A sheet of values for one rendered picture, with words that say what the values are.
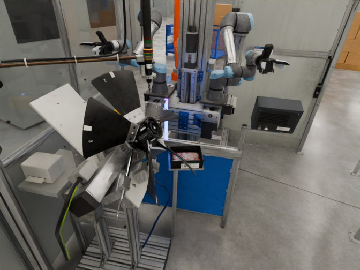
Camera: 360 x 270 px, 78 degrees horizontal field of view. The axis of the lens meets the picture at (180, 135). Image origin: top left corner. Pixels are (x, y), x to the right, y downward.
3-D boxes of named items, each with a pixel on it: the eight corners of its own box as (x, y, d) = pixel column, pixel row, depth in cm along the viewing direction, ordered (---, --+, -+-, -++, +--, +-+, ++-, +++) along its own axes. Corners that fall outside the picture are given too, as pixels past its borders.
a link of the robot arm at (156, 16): (171, 16, 172) (140, 71, 169) (160, 15, 178) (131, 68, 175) (163, 5, 162) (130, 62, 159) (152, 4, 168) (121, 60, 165)
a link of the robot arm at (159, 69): (159, 83, 188) (159, 67, 181) (148, 79, 195) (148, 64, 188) (169, 80, 196) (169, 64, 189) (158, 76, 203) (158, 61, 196)
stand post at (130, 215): (132, 270, 167) (119, 181, 119) (136, 259, 175) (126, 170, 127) (137, 272, 167) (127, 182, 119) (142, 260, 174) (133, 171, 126)
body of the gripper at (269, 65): (275, 73, 135) (264, 67, 145) (276, 58, 130) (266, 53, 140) (262, 75, 134) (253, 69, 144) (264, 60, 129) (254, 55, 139)
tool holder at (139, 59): (139, 80, 100) (137, 57, 95) (135, 75, 106) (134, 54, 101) (158, 78, 104) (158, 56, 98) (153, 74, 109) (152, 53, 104)
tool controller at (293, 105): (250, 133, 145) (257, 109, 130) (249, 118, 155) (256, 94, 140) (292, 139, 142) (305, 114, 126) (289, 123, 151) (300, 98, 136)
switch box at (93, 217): (81, 208, 139) (74, 182, 127) (104, 212, 137) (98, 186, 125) (73, 220, 131) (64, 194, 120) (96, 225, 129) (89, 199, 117)
